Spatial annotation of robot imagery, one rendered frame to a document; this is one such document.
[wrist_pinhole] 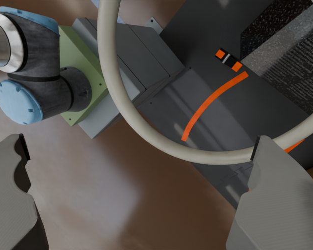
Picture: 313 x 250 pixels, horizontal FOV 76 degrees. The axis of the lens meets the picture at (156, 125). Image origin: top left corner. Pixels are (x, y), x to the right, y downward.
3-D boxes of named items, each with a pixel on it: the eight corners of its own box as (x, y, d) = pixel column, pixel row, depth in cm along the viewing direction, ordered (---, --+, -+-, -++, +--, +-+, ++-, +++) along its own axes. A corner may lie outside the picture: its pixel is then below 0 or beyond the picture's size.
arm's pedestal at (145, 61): (151, 105, 180) (93, 152, 107) (114, 62, 176) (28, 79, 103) (195, 67, 155) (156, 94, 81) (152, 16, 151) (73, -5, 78)
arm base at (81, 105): (76, 119, 91) (60, 126, 82) (48, 87, 90) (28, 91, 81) (100, 92, 82) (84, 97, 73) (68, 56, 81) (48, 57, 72)
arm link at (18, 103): (40, 107, 82) (-5, 121, 66) (37, 64, 75) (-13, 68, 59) (71, 117, 78) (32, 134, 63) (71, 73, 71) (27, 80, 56)
